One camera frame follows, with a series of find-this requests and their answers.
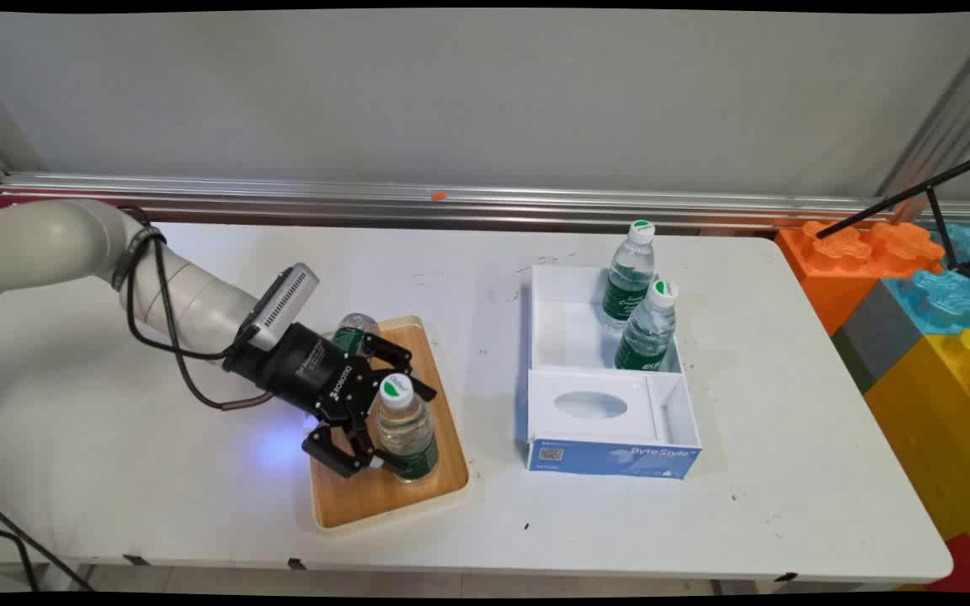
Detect black tripod stand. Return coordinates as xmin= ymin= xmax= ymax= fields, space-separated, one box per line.
xmin=815 ymin=146 xmax=970 ymax=284

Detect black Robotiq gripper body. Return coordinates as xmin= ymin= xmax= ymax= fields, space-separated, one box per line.
xmin=222 ymin=322 xmax=378 ymax=424

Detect water bottle green label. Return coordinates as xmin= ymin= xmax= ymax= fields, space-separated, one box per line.
xmin=600 ymin=220 xmax=658 ymax=334
xmin=376 ymin=373 xmax=440 ymax=486
xmin=613 ymin=279 xmax=680 ymax=373
xmin=332 ymin=312 xmax=381 ymax=355

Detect red toy block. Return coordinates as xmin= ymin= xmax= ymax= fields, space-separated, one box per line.
xmin=925 ymin=532 xmax=970 ymax=593

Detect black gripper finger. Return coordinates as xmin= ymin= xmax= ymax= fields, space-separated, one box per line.
xmin=363 ymin=331 xmax=439 ymax=403
xmin=306 ymin=411 xmax=386 ymax=481

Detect wooden tray with cream rim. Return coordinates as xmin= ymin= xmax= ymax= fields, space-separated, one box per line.
xmin=308 ymin=314 xmax=471 ymax=536

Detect aluminium rail along wall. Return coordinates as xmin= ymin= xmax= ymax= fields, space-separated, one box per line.
xmin=0 ymin=172 xmax=970 ymax=235

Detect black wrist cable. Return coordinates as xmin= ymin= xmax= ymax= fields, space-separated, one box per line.
xmin=125 ymin=206 xmax=277 ymax=412

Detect white box with blue side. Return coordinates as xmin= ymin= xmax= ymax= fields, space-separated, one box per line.
xmin=522 ymin=263 xmax=703 ymax=481

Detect large yellow toy block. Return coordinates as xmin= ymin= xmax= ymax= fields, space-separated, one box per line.
xmin=863 ymin=327 xmax=970 ymax=583

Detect grey toy block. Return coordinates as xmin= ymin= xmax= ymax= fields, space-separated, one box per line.
xmin=831 ymin=280 xmax=925 ymax=396

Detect light blue toy block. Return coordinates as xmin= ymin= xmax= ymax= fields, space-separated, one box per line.
xmin=882 ymin=268 xmax=970 ymax=337
xmin=930 ymin=222 xmax=970 ymax=279

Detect large orange toy block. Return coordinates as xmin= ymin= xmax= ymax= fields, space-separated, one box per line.
xmin=775 ymin=220 xmax=946 ymax=337

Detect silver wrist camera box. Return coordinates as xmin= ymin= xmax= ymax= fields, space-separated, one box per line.
xmin=243 ymin=263 xmax=321 ymax=353

